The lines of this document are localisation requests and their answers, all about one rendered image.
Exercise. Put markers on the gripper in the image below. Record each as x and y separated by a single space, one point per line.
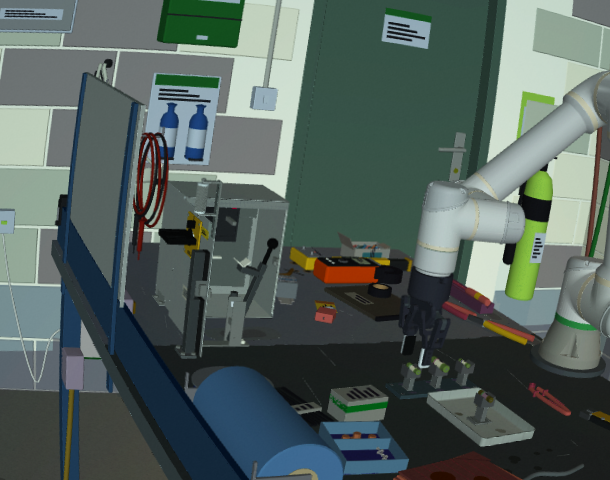
431 287

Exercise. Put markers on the red test lead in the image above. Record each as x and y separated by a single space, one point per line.
144 175

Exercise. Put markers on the cardboard parts box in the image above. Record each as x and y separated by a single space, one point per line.
365 247

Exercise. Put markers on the grey sub-panel enclosure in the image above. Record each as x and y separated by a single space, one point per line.
175 280

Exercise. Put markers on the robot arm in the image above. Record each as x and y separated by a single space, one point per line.
485 210

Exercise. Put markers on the white L-shaped rod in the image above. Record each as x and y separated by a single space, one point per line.
422 361

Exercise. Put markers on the blue bottles poster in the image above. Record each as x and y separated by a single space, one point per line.
185 120

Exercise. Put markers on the black tape roll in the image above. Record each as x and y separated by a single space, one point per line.
379 291

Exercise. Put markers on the lilac box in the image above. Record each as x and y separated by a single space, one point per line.
73 367

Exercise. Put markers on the white fuse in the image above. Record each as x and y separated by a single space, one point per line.
465 364
441 363
486 398
412 368

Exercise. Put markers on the red yellow screwdriver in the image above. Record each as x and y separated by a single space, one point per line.
475 317
512 331

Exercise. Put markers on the white green vented box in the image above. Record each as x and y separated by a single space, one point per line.
357 402

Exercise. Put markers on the blue workbench frame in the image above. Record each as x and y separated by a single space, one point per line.
135 340

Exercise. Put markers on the orange multimeter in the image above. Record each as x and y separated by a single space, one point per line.
345 270

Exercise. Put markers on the red brown block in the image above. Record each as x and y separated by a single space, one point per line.
455 470

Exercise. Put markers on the green framed wall sign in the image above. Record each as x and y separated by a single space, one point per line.
535 112

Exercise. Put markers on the red pipe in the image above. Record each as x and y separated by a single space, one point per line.
595 190

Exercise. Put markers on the black mat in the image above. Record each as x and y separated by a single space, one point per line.
355 300

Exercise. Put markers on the grey junction box with conduit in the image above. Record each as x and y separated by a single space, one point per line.
264 97

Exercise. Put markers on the black test lead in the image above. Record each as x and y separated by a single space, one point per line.
163 185

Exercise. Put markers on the yellow black clamp meter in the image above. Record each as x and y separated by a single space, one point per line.
392 274

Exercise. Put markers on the green white door sign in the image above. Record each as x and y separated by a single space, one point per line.
406 29

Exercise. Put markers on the yellow red label card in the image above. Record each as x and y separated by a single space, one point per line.
327 304

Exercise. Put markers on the dark fuse rack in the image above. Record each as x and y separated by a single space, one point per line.
410 390

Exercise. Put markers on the blue paper roll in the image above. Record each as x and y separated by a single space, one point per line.
265 425

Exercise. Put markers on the grey lever with black knob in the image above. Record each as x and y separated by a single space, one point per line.
261 272

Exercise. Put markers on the green gas cylinder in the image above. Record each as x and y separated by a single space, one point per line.
527 260

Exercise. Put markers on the dark round base plate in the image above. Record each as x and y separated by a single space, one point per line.
570 369

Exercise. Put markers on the red pliers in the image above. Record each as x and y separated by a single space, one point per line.
550 397

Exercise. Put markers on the dark green door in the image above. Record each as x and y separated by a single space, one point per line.
375 150

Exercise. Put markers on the small red box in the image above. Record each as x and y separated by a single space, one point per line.
325 316

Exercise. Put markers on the blue framed grey backboard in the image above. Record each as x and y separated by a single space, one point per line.
100 190

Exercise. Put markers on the green pipe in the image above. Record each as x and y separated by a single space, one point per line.
604 200

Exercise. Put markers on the green wall cabinet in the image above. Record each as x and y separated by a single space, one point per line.
200 22

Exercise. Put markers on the white wall socket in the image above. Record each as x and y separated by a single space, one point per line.
3 221

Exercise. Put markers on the white tray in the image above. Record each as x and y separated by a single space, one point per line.
505 425

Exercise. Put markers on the grey upright bracket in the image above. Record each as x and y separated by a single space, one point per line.
197 305

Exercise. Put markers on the grey fuse carrier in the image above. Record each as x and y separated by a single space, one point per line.
236 320

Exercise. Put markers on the grey wall sign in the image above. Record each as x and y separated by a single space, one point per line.
30 14

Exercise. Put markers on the blue parts tray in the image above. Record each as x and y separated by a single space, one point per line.
365 452

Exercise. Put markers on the yellow black knife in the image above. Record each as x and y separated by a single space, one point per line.
605 420

